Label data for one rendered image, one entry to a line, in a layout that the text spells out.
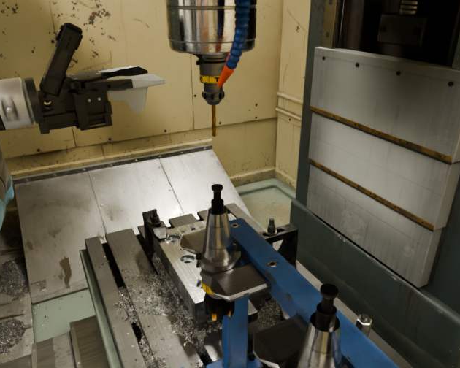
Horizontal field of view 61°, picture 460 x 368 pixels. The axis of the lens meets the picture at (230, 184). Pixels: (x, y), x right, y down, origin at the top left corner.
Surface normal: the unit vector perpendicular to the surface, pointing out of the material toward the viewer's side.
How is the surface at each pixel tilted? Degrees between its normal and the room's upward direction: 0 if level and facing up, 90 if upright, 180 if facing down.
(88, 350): 7
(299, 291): 0
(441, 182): 90
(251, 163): 90
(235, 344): 90
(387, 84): 90
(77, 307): 0
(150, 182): 24
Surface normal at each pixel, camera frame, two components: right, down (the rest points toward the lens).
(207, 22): -0.04, 0.44
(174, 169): 0.18, -0.66
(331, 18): -0.89, 0.20
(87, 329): -0.06, -0.94
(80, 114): 0.45, 0.39
